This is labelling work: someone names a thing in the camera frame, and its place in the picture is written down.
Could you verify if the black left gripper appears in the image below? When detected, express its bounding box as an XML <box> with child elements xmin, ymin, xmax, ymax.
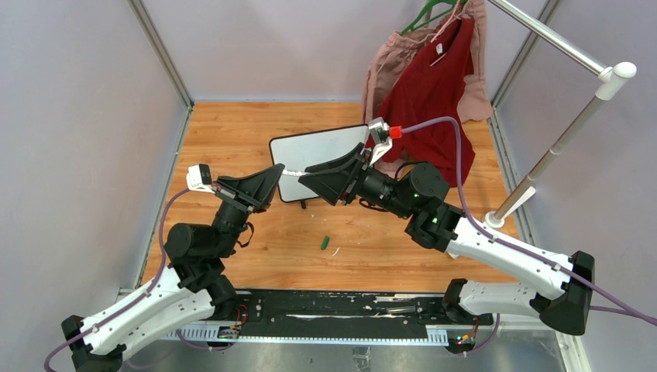
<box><xmin>214</xmin><ymin>164</ymin><xmax>286</xmax><ymax>258</ymax></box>

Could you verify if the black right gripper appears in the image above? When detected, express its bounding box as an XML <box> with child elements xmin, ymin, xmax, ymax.
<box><xmin>298</xmin><ymin>143</ymin><xmax>414</xmax><ymax>220</ymax></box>

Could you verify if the white whiteboard black frame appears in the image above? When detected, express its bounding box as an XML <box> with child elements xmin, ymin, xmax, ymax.
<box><xmin>269</xmin><ymin>124</ymin><xmax>367</xmax><ymax>203</ymax></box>

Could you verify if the green marker cap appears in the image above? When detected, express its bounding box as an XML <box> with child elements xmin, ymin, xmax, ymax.
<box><xmin>321</xmin><ymin>236</ymin><xmax>330</xmax><ymax>250</ymax></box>

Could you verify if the green marker pen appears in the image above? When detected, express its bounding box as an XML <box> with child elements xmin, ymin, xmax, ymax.
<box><xmin>282</xmin><ymin>169</ymin><xmax>307</xmax><ymax>177</ymax></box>

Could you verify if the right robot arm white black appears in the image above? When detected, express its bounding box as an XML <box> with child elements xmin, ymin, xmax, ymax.
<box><xmin>298</xmin><ymin>143</ymin><xmax>595</xmax><ymax>336</ymax></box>

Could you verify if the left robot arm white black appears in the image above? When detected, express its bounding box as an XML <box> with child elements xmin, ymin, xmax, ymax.
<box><xmin>61</xmin><ymin>164</ymin><xmax>285</xmax><ymax>371</ymax></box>

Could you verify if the red hanging shirt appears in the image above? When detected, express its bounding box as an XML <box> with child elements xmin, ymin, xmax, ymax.
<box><xmin>364</xmin><ymin>17</ymin><xmax>476</xmax><ymax>188</ymax></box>

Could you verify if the pink hanging garment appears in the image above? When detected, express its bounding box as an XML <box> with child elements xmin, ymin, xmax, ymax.
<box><xmin>360</xmin><ymin>0</ymin><xmax>495</xmax><ymax>181</ymax></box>

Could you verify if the white clothes rack base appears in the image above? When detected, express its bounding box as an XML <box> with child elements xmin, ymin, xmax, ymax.
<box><xmin>446</xmin><ymin>185</ymin><xmax>538</xmax><ymax>260</ymax></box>

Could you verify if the green clothes hanger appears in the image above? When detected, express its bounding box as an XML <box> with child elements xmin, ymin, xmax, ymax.
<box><xmin>398</xmin><ymin>0</ymin><xmax>464</xmax><ymax>36</ymax></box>

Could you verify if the silver clothes rack pole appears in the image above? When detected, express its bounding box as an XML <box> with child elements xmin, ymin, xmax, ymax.
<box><xmin>494</xmin><ymin>1</ymin><xmax>637</xmax><ymax>232</ymax></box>

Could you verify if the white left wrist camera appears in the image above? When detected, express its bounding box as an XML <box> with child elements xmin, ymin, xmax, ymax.
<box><xmin>186</xmin><ymin>164</ymin><xmax>214</xmax><ymax>193</ymax></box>

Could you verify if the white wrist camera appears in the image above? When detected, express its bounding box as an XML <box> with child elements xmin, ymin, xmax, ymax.
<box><xmin>186</xmin><ymin>164</ymin><xmax>214</xmax><ymax>193</ymax></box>
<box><xmin>368</xmin><ymin>118</ymin><xmax>403</xmax><ymax>166</ymax></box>

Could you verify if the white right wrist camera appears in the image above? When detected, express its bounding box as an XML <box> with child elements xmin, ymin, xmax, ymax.
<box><xmin>368</xmin><ymin>118</ymin><xmax>403</xmax><ymax>166</ymax></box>

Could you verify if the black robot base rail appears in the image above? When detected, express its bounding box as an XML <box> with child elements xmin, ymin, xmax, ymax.
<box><xmin>162</xmin><ymin>288</ymin><xmax>498</xmax><ymax>347</ymax></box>

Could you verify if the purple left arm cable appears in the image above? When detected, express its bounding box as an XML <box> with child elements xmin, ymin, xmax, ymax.
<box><xmin>43</xmin><ymin>188</ymin><xmax>237</xmax><ymax>372</ymax></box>

